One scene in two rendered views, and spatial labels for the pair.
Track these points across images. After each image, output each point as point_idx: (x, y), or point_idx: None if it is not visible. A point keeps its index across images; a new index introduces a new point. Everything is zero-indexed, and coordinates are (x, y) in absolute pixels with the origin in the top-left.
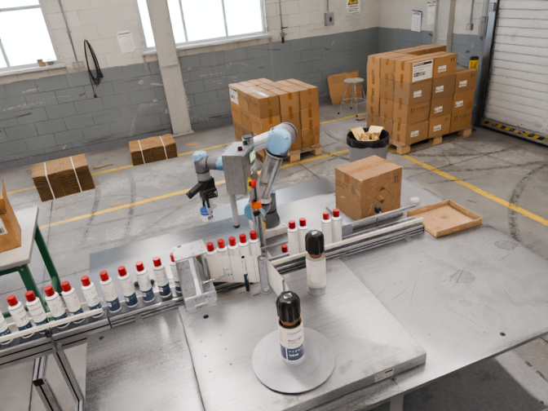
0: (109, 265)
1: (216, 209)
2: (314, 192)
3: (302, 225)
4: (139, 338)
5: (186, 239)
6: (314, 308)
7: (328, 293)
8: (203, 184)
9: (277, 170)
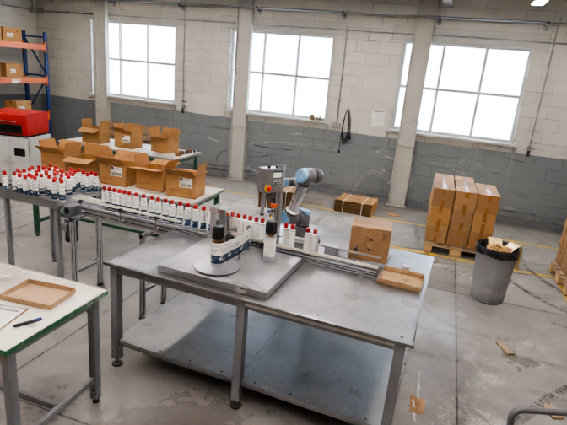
0: None
1: None
2: None
3: (290, 228)
4: (183, 239)
5: None
6: (254, 262)
7: (270, 262)
8: (272, 193)
9: (300, 194)
